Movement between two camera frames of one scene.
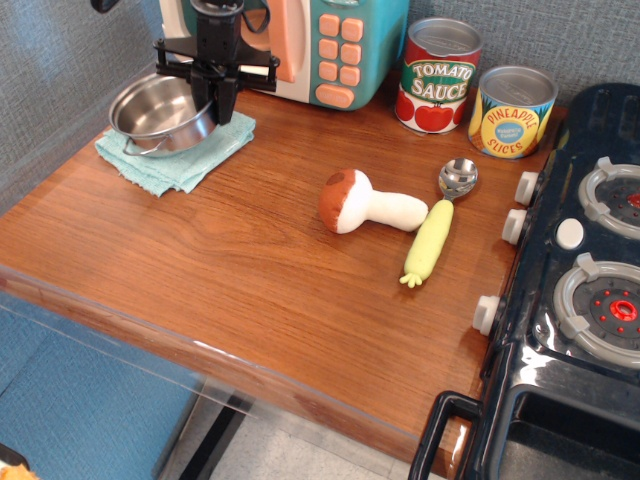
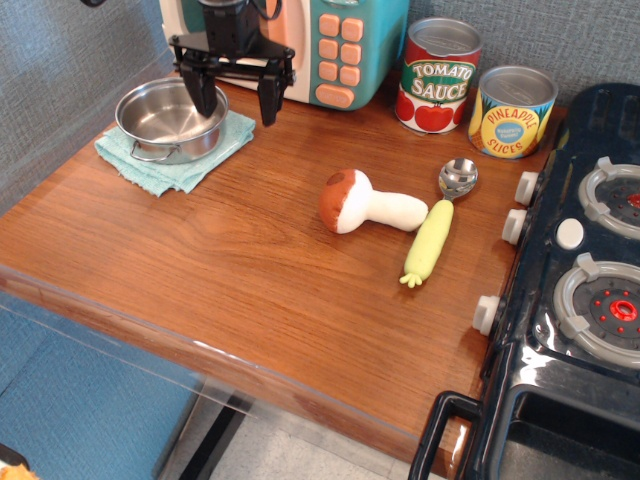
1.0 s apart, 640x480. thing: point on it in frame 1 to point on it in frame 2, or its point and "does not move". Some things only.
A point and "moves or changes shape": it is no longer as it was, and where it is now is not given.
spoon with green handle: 457,176 does not move
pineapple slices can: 512,110 does not move
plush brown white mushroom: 348,203 does not move
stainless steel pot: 158,115 moves or changes shape
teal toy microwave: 344,54 does not move
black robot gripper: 216,51 to 233,38
